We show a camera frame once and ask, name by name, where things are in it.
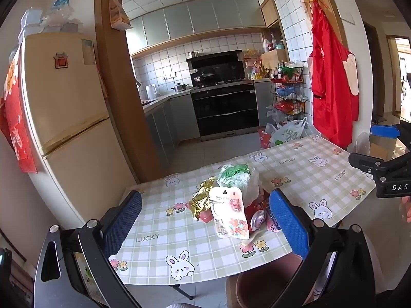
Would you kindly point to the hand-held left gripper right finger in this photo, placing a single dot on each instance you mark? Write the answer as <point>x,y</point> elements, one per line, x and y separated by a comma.
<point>289,223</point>

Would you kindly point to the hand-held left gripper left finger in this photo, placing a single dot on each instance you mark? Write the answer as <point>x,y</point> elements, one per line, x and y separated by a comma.
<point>123,223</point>

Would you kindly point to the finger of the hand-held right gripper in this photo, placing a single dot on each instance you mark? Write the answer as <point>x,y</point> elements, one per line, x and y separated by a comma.
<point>364,164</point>
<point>383,131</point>

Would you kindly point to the red package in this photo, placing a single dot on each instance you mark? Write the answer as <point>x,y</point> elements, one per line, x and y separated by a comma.
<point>257,205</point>

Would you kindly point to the person's right hand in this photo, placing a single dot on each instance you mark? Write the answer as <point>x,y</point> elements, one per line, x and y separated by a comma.
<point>407,209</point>

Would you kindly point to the cardboard box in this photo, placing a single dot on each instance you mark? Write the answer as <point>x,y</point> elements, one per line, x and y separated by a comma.
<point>380,149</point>

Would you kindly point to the silver foil lid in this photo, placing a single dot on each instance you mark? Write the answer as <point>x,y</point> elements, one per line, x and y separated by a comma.
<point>258,219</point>

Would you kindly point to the checkered rabbit-print tablecloth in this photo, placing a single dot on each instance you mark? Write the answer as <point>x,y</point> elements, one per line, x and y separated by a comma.
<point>179,243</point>

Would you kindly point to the white pink blister package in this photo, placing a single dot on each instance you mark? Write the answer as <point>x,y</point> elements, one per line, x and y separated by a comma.
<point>228,211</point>

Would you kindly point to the clear green-print plastic bag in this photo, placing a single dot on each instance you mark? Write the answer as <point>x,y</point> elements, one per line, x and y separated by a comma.
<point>236,175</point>

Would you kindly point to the red apron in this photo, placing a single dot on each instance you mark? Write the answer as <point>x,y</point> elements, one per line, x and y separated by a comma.
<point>327,86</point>

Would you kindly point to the gold foil wrapper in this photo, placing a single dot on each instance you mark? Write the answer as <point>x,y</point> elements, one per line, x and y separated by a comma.
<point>200,195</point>

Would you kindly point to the white green-print plastic bag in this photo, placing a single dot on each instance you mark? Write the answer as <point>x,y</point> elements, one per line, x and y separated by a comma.
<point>287,133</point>

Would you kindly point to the red bag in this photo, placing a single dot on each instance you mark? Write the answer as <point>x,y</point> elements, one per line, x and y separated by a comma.
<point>264,138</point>

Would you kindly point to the black table leg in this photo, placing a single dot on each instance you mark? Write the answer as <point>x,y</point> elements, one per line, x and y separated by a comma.
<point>183,292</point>

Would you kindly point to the grey lower kitchen cabinets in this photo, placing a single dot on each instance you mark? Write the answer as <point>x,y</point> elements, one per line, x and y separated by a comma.
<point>173,118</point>

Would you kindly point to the grey kitchen cabinets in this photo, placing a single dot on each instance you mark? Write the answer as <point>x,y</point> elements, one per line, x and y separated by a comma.
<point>199,16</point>
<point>173,118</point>

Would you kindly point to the grey narrow base cabinet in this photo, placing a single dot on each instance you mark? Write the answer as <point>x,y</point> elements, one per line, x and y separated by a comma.
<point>263,102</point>

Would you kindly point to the black stove oven unit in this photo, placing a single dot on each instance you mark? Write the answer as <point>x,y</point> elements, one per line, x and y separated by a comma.
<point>224,109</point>

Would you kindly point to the cream refrigerator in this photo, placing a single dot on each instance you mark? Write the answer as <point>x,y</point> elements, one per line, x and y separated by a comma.
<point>70,102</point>

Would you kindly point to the white electric kettle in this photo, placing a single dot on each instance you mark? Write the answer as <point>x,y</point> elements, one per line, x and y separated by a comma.
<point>151,91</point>

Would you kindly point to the red hanging banner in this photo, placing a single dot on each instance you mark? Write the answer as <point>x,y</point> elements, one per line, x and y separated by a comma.
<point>16,128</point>

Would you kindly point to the group of condiment bottles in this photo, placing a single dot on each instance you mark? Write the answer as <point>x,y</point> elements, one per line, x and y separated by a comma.
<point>255,67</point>

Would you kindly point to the steel lidded pot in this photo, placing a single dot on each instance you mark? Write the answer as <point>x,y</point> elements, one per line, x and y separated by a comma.
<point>179,87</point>

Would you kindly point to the black wok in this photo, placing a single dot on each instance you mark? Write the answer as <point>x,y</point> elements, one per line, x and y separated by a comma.
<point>203,77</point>

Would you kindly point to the red fridge magnet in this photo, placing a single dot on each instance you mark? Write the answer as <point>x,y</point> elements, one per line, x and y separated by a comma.
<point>61,60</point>

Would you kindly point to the black range hood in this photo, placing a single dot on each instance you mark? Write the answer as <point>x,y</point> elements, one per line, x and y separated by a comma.
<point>213,59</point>

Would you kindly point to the small steel pot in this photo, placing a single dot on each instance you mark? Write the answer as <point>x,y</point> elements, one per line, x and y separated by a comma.
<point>193,55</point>

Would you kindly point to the hanging snack package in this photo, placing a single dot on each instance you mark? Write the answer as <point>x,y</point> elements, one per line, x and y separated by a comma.
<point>118,12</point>

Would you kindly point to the pile of clear plastic bags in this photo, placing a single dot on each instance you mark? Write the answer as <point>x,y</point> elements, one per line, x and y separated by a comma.
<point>62,16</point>

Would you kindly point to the grey upper kitchen cabinets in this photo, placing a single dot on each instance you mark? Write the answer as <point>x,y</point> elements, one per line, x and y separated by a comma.
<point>199,16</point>

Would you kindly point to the white storage box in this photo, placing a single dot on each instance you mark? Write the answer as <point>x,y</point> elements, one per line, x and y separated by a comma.
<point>30,22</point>

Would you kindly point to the wooden wall cabinet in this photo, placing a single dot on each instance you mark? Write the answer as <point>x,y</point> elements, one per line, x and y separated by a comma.
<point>271,16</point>

